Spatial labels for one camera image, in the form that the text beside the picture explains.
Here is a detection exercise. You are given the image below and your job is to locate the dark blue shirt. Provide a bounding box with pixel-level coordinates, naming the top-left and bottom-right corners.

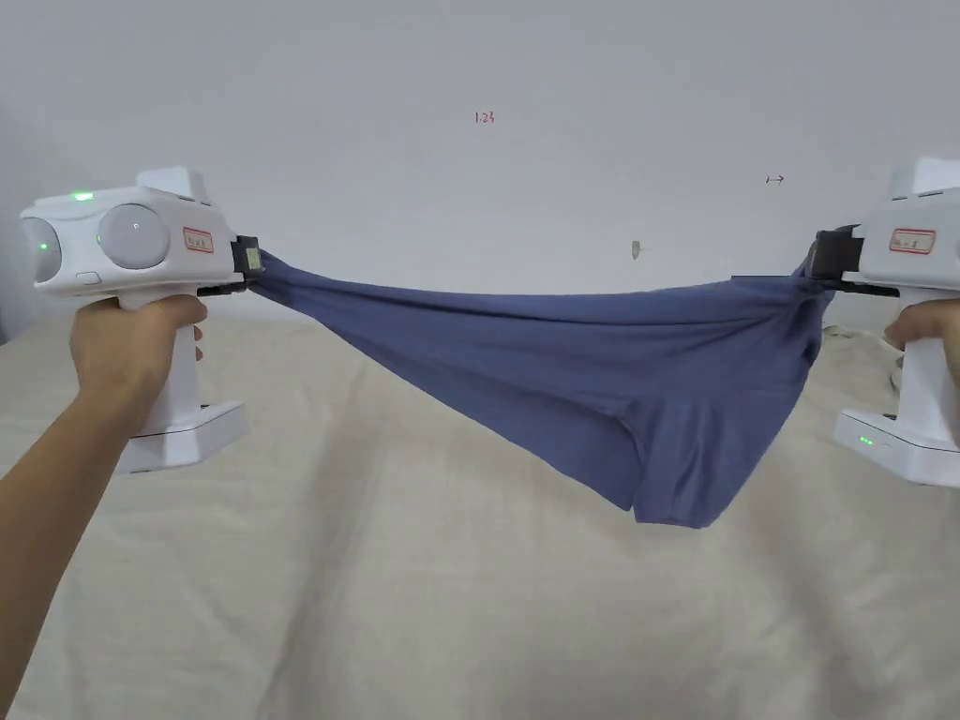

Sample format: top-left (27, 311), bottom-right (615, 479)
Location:
top-left (250, 250), bottom-right (838, 533)

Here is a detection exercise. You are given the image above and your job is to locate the person's right hand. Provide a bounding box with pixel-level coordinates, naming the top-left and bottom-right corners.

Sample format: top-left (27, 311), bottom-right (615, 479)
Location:
top-left (883, 299), bottom-right (960, 353)

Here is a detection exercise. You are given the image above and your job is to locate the person's left hand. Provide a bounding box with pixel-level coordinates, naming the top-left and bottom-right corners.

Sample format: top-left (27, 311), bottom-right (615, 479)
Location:
top-left (69, 293), bottom-right (210, 423)

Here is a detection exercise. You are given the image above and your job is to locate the bed with beige sheet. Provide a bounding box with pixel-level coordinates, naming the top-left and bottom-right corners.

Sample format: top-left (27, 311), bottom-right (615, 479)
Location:
top-left (0, 318), bottom-right (960, 720)

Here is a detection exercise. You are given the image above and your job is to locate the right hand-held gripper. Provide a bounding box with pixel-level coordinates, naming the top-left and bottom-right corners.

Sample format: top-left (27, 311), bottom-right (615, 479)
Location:
top-left (816, 156), bottom-right (960, 488)

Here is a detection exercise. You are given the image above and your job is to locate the person's left forearm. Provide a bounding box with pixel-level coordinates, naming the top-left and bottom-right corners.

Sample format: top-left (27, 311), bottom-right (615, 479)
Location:
top-left (0, 370), bottom-right (151, 642)

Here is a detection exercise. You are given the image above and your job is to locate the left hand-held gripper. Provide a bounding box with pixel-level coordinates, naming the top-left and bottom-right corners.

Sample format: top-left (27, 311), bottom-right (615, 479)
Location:
top-left (18, 166), bottom-right (263, 475)

